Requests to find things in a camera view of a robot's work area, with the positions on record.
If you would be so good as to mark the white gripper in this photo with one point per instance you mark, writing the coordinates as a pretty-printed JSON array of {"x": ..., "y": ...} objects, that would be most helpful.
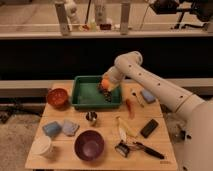
[{"x": 114, "y": 76}]

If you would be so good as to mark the orange apple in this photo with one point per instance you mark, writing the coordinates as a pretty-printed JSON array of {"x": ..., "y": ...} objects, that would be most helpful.
[{"x": 105, "y": 83}]

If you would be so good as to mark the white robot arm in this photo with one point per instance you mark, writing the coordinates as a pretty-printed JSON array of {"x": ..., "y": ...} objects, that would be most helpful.
[{"x": 197, "y": 112}]

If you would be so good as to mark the small metal cup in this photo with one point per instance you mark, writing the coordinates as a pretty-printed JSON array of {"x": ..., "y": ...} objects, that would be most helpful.
[{"x": 91, "y": 117}]

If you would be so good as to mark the white paper cup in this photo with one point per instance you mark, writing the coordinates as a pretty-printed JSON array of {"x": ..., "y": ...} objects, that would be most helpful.
[{"x": 42, "y": 146}]

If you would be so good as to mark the dark grape bunch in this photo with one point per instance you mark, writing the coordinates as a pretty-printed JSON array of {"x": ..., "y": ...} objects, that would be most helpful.
[{"x": 107, "y": 95}]

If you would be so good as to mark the orange carrot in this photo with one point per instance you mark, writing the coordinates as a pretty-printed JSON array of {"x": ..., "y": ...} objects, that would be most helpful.
[{"x": 130, "y": 108}]

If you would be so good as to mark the green plastic tray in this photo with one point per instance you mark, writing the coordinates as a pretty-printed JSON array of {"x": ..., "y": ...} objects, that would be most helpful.
[{"x": 85, "y": 94}]

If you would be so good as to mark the yellow banana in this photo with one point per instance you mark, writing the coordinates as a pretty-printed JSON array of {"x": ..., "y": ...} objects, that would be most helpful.
[{"x": 125, "y": 129}]

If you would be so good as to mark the orange red bowl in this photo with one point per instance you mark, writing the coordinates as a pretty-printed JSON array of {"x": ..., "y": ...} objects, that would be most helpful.
[{"x": 57, "y": 97}]

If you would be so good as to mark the light blue cloth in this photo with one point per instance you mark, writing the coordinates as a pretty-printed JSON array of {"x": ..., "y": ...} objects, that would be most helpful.
[{"x": 69, "y": 128}]

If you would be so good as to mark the purple bowl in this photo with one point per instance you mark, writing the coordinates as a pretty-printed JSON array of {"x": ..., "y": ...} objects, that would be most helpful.
[{"x": 89, "y": 145}]

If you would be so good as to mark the white figurine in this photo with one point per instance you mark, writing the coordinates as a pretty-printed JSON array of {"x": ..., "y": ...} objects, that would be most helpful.
[{"x": 71, "y": 11}]

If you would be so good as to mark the right grey post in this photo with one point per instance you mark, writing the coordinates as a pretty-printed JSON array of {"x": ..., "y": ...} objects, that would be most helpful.
[{"x": 125, "y": 11}]

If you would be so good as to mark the grey post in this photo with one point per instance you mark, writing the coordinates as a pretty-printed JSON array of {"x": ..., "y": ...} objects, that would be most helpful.
[
  {"x": 62, "y": 17},
  {"x": 125, "y": 11}
]

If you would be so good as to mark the black handled tool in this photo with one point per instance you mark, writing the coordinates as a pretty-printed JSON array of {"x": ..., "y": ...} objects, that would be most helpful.
[{"x": 149, "y": 150}]

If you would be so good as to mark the left grey post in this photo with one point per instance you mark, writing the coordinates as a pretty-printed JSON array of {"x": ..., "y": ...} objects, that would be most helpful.
[{"x": 62, "y": 17}]

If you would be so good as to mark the black camera on tripod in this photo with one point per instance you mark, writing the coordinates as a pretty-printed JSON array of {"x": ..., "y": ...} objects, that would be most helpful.
[{"x": 202, "y": 9}]

